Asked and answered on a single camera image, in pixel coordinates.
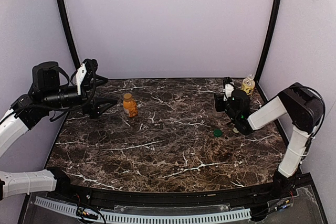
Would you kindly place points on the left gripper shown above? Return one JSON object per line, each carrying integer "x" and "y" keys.
{"x": 89, "y": 91}

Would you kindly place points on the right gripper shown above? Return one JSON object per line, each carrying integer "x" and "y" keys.
{"x": 219, "y": 102}

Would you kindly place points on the dark green bottle cap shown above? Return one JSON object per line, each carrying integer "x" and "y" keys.
{"x": 218, "y": 132}

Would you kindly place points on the orange juice bottle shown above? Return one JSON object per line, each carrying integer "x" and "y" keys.
{"x": 129, "y": 105}

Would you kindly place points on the green tea bottle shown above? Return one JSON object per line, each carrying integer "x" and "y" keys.
{"x": 248, "y": 85}

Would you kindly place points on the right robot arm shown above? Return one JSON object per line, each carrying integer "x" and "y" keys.
{"x": 304, "y": 105}

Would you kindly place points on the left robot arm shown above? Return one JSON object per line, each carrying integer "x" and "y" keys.
{"x": 51, "y": 90}

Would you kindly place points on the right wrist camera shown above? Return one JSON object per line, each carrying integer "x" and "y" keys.
{"x": 228, "y": 88}

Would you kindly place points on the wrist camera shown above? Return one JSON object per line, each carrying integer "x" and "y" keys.
{"x": 228, "y": 88}
{"x": 83, "y": 78}

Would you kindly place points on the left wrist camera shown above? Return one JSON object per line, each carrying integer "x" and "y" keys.
{"x": 83, "y": 78}

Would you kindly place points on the black front frame rail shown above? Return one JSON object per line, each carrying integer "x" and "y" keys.
{"x": 253, "y": 196}

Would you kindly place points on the white slotted cable duct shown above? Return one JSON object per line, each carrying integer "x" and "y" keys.
{"x": 128, "y": 214}

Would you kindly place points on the left black corner post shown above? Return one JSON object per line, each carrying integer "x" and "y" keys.
{"x": 68, "y": 34}

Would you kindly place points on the black corner post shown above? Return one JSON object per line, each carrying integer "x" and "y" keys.
{"x": 68, "y": 34}
{"x": 268, "y": 39}

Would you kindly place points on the right black corner post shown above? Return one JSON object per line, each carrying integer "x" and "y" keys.
{"x": 268, "y": 39}

